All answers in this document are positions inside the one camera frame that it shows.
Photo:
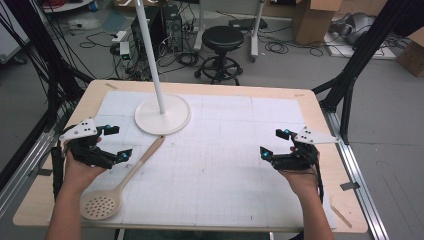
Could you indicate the black metal frame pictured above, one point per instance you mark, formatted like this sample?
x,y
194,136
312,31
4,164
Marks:
x,y
360,56
50,80

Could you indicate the white power strip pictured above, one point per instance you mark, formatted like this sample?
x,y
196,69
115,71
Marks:
x,y
119,36

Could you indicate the grey tape piece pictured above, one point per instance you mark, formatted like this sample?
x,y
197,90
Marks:
x,y
350,186
41,172

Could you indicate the person's right hand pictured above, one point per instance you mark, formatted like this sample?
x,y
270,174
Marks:
x,y
301,181

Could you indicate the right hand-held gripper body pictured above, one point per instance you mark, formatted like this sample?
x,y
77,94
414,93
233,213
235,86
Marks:
x,y
296,156

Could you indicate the small white box device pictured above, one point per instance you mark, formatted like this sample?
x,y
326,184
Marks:
x,y
125,50

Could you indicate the person's left hand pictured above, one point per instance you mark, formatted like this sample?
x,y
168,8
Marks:
x,y
81,173

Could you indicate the beige slotted spoon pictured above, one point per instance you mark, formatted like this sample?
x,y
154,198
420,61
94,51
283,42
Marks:
x,y
100,203

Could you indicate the tall cardboard box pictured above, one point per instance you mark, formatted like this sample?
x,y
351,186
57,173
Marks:
x,y
313,20

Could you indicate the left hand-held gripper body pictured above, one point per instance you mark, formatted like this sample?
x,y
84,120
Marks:
x,y
83,151

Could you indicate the black flat device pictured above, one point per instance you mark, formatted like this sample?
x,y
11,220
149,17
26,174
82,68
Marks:
x,y
248,23

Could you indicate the white lamp stand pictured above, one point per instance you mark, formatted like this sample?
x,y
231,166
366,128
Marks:
x,y
161,120

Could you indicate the small cardboard box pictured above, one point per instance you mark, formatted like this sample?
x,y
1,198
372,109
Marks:
x,y
413,53

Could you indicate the black computer tower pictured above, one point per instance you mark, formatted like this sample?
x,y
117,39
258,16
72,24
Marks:
x,y
173,28

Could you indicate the aluminium rail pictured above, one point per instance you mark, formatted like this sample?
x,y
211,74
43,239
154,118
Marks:
x,y
23,173
360,186

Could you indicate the thin wooden stick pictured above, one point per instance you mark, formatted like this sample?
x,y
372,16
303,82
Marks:
x,y
341,216

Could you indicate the white grid mat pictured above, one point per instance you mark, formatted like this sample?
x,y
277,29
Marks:
x,y
216,166

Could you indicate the black round stool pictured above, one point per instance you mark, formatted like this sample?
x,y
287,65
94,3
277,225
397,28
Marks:
x,y
222,38

